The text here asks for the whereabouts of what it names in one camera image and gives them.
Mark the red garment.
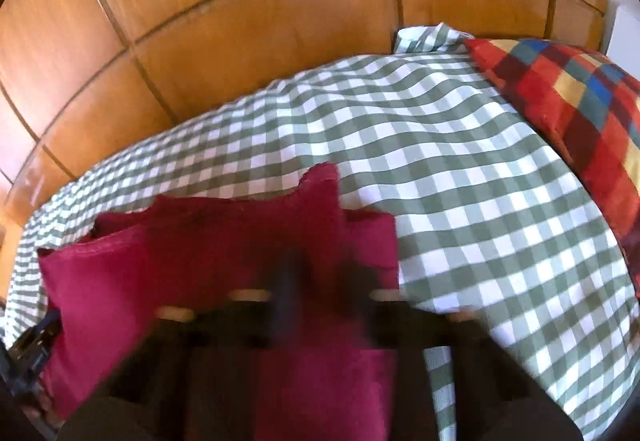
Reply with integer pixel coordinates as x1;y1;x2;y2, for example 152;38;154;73
37;162;401;441

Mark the wooden headboard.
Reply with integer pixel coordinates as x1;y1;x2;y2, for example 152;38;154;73
0;0;613;227

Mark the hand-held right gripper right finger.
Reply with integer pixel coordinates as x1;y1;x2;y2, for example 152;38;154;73
347;263;584;441

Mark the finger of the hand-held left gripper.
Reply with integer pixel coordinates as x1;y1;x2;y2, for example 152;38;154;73
12;310;62;369

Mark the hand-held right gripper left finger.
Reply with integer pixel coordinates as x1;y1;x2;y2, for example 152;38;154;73
59;263;307;441

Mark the multicoloured checked pillow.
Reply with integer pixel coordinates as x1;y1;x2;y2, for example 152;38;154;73
464;37;640;267

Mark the green white checked bedsheet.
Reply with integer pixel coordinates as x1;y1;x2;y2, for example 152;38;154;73
0;22;640;441

